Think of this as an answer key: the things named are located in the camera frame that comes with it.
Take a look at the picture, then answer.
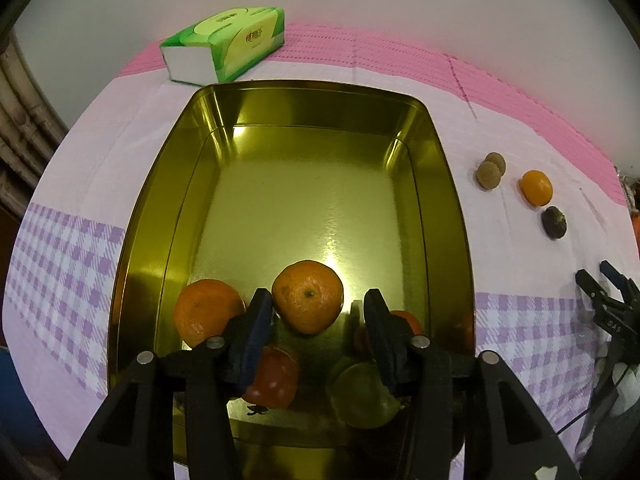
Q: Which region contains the red tomato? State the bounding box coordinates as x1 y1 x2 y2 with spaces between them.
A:
241 345 301 407
390 310 423 337

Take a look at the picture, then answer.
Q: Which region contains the black cable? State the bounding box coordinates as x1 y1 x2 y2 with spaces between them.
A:
555 365 632 433

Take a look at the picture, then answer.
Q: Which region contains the green tissue pack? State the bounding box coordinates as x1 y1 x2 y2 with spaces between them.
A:
160 6 286 86

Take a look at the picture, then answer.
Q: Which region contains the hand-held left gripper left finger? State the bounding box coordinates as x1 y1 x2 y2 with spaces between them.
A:
62 287 275 480

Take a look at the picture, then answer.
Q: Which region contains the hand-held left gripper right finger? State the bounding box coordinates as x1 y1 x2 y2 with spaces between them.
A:
363 288 581 480

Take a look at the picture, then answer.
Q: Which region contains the dark water chestnut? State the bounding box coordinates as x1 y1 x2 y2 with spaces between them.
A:
541 206 568 239

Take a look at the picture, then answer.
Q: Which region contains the orange mandarin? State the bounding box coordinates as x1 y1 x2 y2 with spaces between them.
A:
518 170 554 207
172 279 247 350
271 259 345 336

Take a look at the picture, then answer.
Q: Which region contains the gold metal tin box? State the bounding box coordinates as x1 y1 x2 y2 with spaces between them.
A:
107 80 476 466

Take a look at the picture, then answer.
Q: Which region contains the green tomato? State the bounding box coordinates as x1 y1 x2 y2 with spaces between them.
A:
327 361 402 429

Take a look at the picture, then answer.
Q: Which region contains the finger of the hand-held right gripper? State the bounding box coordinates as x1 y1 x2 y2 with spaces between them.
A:
600 260 640 303
575 269 632 313

